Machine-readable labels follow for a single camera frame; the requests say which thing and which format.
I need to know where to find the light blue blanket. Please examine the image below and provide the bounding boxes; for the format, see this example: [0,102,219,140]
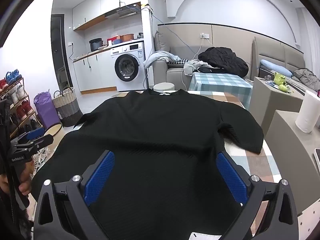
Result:
[144,51,180,69]

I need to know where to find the blue pillow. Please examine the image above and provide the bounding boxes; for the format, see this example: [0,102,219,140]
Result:
[260,59,292,78]

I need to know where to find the grey sofa cushion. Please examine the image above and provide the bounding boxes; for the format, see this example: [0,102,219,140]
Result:
[154,31,171,54]

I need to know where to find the grey duvet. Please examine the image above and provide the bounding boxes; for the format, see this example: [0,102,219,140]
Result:
[292,68,320,92]

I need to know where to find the white round stool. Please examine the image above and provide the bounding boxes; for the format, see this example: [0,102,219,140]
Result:
[153,82,175,92]

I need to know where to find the black pot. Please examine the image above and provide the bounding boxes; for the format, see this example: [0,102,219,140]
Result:
[89,38,104,52]

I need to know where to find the white kitchen base cabinets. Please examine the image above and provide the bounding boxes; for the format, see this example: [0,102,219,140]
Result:
[74,47,118,95]

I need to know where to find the woven laundry basket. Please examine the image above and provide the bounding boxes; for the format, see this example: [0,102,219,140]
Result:
[52,87,83,127]

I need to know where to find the shoe rack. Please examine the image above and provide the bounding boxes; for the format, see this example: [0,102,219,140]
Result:
[0,77,42,140]

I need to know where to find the grey sofa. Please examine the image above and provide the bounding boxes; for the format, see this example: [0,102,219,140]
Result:
[152,30,250,90]

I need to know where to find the beige low cabinet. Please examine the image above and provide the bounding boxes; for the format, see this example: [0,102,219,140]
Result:
[265,110,320,215]
[249,76,310,135]

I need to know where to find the black jacket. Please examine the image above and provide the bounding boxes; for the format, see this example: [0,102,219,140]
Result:
[198,47,249,78]

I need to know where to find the checked tablecloth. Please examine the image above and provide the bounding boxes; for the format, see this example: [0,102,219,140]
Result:
[111,89,282,240]

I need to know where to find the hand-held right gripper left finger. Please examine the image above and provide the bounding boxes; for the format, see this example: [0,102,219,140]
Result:
[33,150,115,240]

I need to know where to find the range hood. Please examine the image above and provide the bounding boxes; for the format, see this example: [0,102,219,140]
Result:
[105,2,141,19]

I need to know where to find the white wall cabinets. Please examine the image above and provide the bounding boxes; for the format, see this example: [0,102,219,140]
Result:
[72,0,148,32]

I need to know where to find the white curtain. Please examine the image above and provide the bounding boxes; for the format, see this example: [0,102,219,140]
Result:
[296,6,320,55]

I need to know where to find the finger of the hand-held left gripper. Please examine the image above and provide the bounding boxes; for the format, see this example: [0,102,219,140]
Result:
[14,134,54,157]
[11,127,45,145]

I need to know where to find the teal checked cloth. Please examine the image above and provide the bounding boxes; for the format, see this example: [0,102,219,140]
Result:
[188,72,253,110]

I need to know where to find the beige trash bin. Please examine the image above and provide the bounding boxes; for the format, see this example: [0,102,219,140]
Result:
[44,123,63,138]

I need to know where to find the white washing machine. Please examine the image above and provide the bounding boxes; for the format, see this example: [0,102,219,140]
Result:
[110,42,148,92]

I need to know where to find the grey clothes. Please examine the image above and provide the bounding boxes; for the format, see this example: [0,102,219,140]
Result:
[183,59,208,77]

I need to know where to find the houndstooth cushion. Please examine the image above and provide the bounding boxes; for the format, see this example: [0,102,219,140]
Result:
[168,59,190,67]

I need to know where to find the yellow-green cloth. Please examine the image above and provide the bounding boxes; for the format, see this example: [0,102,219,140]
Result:
[274,72,294,92]

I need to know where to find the grey upholstered bed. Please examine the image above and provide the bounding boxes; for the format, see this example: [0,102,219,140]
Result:
[251,37,320,93]

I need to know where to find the group of assorted shoes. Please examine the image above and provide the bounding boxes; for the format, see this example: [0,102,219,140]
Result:
[0,69,43,140]

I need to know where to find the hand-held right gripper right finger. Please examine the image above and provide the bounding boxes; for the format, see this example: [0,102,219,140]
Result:
[216,151,299,240]

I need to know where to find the dark door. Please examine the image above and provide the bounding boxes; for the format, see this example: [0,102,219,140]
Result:
[51,14,73,88]

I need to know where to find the white paper towel roll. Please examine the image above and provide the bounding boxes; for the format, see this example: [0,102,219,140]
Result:
[295,90,320,133]

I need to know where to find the purple bag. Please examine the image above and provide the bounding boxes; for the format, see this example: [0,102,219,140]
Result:
[34,92,59,130]

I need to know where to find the person's left hand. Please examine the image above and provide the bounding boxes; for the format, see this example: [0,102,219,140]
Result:
[17,159,32,196]

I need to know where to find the black knit sweater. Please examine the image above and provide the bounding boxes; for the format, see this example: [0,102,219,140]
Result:
[30,89,265,240]

